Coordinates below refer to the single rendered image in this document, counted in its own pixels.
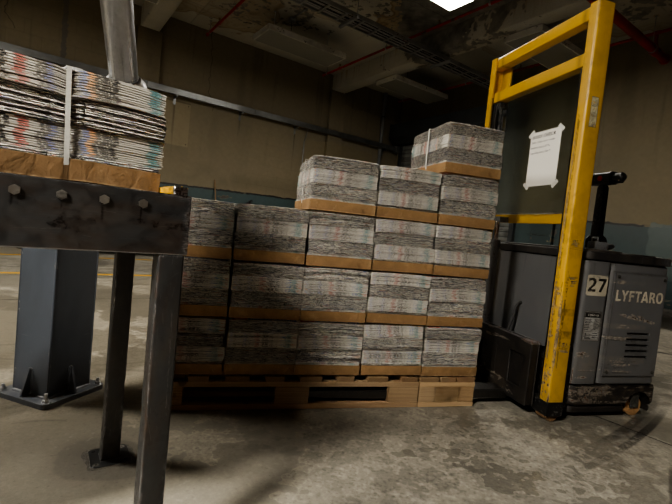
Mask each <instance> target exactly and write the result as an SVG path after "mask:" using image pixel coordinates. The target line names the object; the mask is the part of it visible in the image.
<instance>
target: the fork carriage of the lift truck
mask: <svg viewBox="0 0 672 504"><path fill-rule="evenodd" d="M476 328H478V329H480V330H482V334H481V335H482V336H481V339H480V340H481V341H480V343H479V348H478V349H479V350H478V359H477V365H476V367H477V371H476V377H478V378H479V379H481V380H483V381H484V382H493V383H495V384H496V385H498V386H500V387H501V388H503V389H504V394H505V395H507V396H508V397H510V398H512V399H513V400H515V401H516V402H518V403H520V404H521V405H523V406H525V405H531V406H532V405H533V398H534V391H535V383H536V375H537V368H538V360H539V352H540V344H541V343H540V342H538V341H536V340H533V339H531V338H528V337H526V336H523V335H520V334H518V333H515V332H513V331H510V330H508V329H505V328H502V327H500V326H497V325H495V324H492V323H490V322H487V321H484V320H483V322H482V328H480V327H476Z"/></svg>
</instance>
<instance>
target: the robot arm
mask: <svg viewBox="0 0 672 504"><path fill-rule="evenodd" d="M100 7H101V16H102V24H103V32H104V40H105V48H106V56H107V64H108V72H109V74H108V75H107V76H106V77H108V78H111V79H114V80H118V81H121V82H125V83H128V84H132V85H135V86H139V87H142V88H145V89H147V86H146V83H145V82H144V81H143V80H142V79H141V78H140V77H139V76H138V65H137V52H136V38H135V25H134V6H133V0H100Z"/></svg>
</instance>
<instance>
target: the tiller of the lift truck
mask: <svg viewBox="0 0 672 504"><path fill-rule="evenodd" d="M626 179H627V175H626V174H625V173H624V172H619V173H618V172H614V171H611V172H602V173H594V174H593V178H592V185H591V186H598V188H597V193H596V200H595V207H594V214H593V221H592V228H591V235H590V238H592V237H599V236H603V232H604V224H605V216H606V208H607V200H608V192H609V187H608V185H616V184H617V183H624V181H625V180H626Z"/></svg>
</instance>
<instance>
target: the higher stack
mask: <svg viewBox="0 0 672 504"><path fill-rule="evenodd" d="M430 130H432V131H430ZM504 136H505V132H504V131H500V130H496V129H491V128H486V127H481V126H475V125H470V124H464V123H458V122H451V121H450V122H447V123H445V124H442V125H440V126H438V127H436V128H434V129H429V131H427V132H424V133H422V134H420V135H418V136H416V137H415V139H414V143H413V144H414V145H413V147H412V148H413V149H412V155H411V156H412V157H411V167H410V168H412V169H418V168H422V167H425V169H426V166H430V165H434V164H438V163H442V162H446V161H447V162H453V163H460V164H466V165H473V166H479V167H485V168H492V169H498V170H500V168H503V167H502V163H503V162H502V160H503V156H502V153H501V152H502V151H501V150H502V149H503V148H502V147H503V145H504V144H503V143H504ZM439 174H442V178H441V184H440V187H439V188H440V191H439V192H440V193H439V197H438V198H439V200H438V203H437V205H438V207H437V208H438V209H437V213H438V214H445V215H454V216H462V217H471V218H479V219H488V220H494V218H495V215H496V213H495V212H497V211H496V206H497V205H498V204H497V203H498V195H499V194H497V192H498V184H499V183H498V182H495V181H493V180H500V179H493V178H487V177H480V176H473V175H467V174H460V173H453V172H446V171H444V172H439ZM430 224H432V225H436V226H435V227H436V228H435V230H434V231H433V232H436V233H435V237H434V238H433V240H434V241H433V242H434V243H433V247H432V249H434V250H435V252H434V260H433V262H432V263H431V264H433V265H434V267H435V265H440V266H452V267H462V268H473V269H484V270H488V269H489V268H490V267H489V264H490V258H489V257H490V256H489V255H490V254H489V253H491V252H489V250H490V247H491V246H490V245H491V243H490V242H491V240H490V239H491V238H492V237H491V236H492V235H491V234H492V232H488V231H483V230H492V229H483V228H474V227H465V226H456V225H447V224H436V223H430ZM484 244H485V245H484ZM433 274H434V273H433ZM433 274H425V275H427V276H429V277H431V281H430V283H431V284H430V287H429V289H430V290H429V293H428V294H429V297H428V304H427V309H426V311H427V313H426V316H438V317H459V318H482V316H483V313H484V312H483V310H484V303H485V297H486V296H485V295H486V292H485V290H486V281H484V280H481V279H480V278H468V277H456V276H445V275H433ZM483 286H484V287H483ZM421 326H423V339H424V340H423V348H422V354H421V355H422V356H421V362H420V363H421V364H420V365H421V366H422V367H476V365H477V359H478V350H479V349H478V348H479V343H480V341H481V340H480V339H481V336H482V335H481V334H482V330H480V329H478V328H476V327H453V326H427V325H421ZM416 376H417V377H418V382H419V387H418V395H417V407H453V406H472V404H473V402H472V401H473V393H474V387H475V377H474V376H421V375H416Z"/></svg>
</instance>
